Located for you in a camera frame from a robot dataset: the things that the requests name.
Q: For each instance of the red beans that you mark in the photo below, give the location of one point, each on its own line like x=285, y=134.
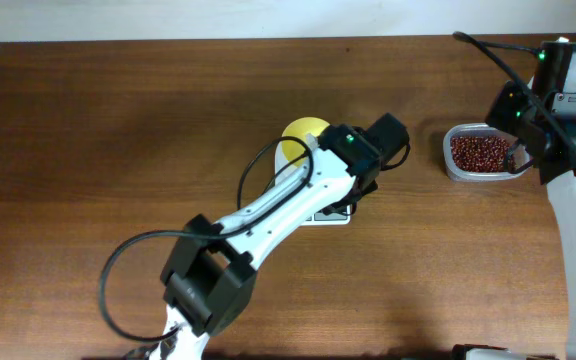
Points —
x=481, y=154

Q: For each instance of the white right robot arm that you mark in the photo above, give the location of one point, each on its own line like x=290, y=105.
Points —
x=540, y=116

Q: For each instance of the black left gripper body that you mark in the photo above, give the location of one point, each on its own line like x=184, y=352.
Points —
x=352, y=203

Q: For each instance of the clear plastic container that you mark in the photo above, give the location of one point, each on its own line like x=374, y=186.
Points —
x=520, y=155

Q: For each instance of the white digital kitchen scale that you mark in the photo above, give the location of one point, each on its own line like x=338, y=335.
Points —
x=283, y=169

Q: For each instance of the yellow plastic bowl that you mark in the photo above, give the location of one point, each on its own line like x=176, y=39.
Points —
x=303, y=130

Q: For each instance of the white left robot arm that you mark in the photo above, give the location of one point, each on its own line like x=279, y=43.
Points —
x=211, y=272

